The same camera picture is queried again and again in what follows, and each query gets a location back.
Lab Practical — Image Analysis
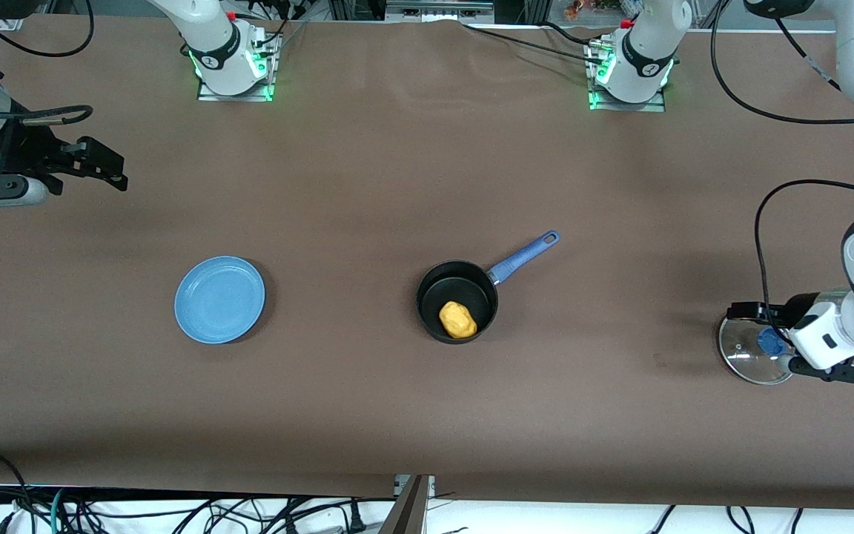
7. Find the glass lid with blue knob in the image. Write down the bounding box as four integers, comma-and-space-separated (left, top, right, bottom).
718, 311, 800, 386

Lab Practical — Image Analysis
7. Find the yellow potato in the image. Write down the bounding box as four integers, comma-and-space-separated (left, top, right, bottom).
438, 300, 479, 340

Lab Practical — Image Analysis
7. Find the blue round plate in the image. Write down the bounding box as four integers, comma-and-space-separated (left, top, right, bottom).
174, 255, 267, 344

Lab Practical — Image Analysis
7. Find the brown table cover sheet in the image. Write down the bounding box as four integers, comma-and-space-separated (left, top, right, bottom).
0, 15, 854, 512

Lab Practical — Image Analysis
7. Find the small orange object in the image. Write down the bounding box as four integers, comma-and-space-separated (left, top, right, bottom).
564, 0, 620, 20

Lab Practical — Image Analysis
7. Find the black device box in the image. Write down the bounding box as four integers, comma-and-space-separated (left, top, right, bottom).
386, 0, 494, 23

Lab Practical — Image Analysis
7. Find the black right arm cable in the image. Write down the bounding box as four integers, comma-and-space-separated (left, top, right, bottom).
0, 0, 96, 127

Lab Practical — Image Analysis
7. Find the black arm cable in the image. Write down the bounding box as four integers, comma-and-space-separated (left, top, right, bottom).
710, 0, 854, 349
0, 0, 96, 127

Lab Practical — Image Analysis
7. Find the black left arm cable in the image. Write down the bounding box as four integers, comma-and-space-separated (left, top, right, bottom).
710, 0, 854, 349

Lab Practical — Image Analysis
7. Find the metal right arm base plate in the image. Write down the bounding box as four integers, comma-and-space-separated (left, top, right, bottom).
196, 30, 277, 103

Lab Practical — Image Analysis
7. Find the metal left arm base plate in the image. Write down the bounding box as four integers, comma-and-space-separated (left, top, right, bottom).
586, 37, 669, 113

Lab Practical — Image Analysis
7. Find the black pot with blue handle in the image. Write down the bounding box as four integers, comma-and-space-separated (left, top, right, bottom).
416, 231, 561, 345

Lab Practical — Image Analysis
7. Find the black cable on table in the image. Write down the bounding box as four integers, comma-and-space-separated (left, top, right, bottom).
463, 21, 597, 62

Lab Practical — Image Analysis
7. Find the metal bracket post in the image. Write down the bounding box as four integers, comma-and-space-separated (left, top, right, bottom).
379, 475, 436, 534

